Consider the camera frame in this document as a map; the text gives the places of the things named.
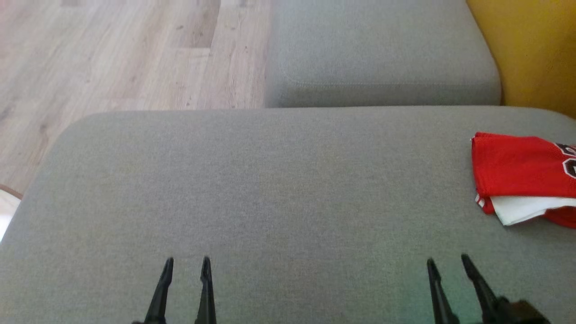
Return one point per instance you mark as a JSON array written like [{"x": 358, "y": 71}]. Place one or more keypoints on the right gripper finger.
[
  {"x": 443, "y": 306},
  {"x": 483, "y": 297}
]

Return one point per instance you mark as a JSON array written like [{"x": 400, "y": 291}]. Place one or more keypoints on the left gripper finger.
[
  {"x": 206, "y": 301},
  {"x": 162, "y": 301}
]

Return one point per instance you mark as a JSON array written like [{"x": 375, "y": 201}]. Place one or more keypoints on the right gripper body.
[{"x": 517, "y": 312}]

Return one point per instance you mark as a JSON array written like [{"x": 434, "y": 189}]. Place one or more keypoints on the red white basketball jersey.
[{"x": 513, "y": 166}]

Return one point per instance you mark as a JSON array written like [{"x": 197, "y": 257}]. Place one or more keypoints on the large grey sofa cushion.
[{"x": 270, "y": 193}]

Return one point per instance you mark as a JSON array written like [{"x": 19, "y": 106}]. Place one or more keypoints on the white basket with brown rim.
[{"x": 6, "y": 211}]

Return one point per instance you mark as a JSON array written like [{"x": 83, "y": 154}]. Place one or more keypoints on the yellow sofa backrest cushion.
[{"x": 535, "y": 49}]

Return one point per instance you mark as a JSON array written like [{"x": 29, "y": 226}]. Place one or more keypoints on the grey sofa seat cushion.
[{"x": 382, "y": 45}]

